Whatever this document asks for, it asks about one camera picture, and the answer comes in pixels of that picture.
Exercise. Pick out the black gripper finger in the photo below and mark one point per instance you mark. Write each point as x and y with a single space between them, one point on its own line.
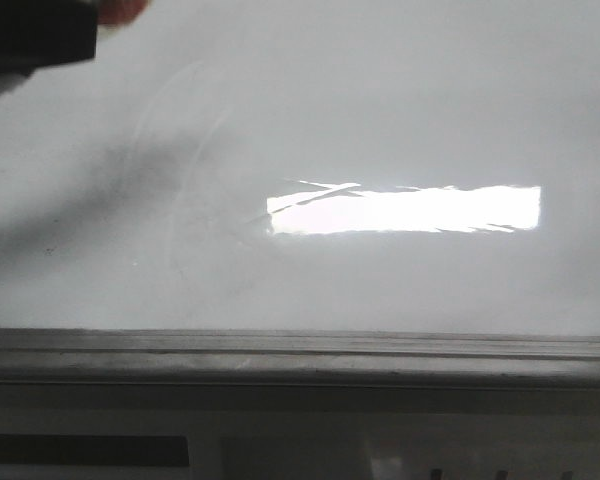
38 34

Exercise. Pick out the white black whiteboard marker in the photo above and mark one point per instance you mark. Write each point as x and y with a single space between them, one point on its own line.
112 16

